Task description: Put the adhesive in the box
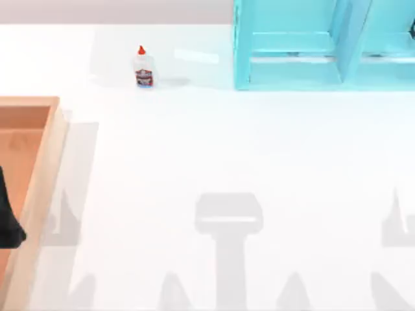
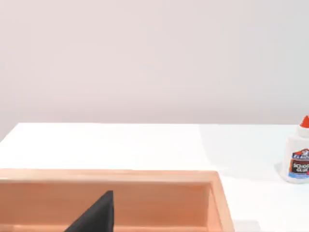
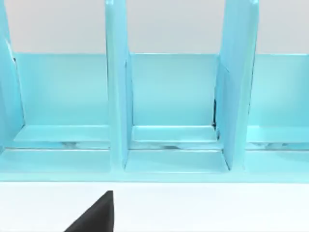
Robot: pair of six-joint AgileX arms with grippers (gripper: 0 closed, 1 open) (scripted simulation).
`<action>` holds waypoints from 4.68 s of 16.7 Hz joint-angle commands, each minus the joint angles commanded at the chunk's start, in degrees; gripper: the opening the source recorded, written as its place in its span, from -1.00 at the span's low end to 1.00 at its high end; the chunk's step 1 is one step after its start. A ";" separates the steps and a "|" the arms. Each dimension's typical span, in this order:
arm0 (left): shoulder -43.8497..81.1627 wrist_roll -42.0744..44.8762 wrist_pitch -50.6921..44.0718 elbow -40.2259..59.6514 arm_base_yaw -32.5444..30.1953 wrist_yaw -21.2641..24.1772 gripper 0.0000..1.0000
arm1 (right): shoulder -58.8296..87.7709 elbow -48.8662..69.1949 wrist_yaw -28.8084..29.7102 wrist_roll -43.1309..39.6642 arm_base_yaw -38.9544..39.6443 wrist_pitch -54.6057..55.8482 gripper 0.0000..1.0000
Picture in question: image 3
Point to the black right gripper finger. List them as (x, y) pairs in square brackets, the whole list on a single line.
[(101, 215)]

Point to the light blue rack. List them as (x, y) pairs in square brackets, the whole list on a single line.
[(169, 96)]

